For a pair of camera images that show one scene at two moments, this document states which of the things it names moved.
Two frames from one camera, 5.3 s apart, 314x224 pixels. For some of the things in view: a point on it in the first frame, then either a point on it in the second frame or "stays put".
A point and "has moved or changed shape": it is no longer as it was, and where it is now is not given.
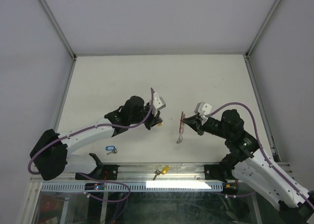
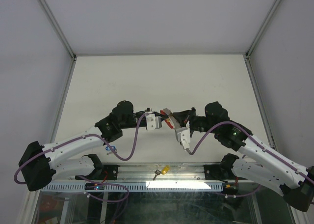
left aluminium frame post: x=41 y=0 stays put
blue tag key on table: x=112 y=148 stays put
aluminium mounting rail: x=152 y=173 stays put
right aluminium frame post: x=266 y=23 stays put
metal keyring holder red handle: x=181 y=128 has moved or changed shape
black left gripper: x=154 y=120 to x=162 y=116
